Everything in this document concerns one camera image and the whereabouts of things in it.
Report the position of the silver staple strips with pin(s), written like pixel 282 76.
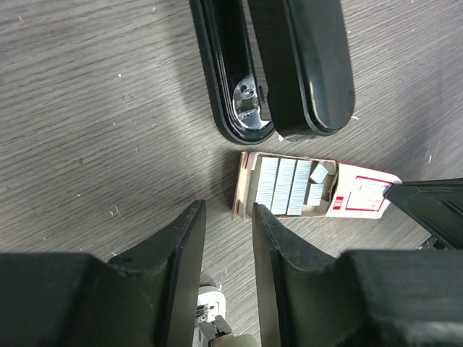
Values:
pixel 288 186

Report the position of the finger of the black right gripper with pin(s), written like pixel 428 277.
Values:
pixel 436 205

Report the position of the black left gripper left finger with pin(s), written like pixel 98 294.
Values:
pixel 145 296

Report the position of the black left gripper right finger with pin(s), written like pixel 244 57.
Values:
pixel 360 298

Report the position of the black stapler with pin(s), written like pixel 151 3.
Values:
pixel 275 67

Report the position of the red white staple box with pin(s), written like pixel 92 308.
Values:
pixel 351 191

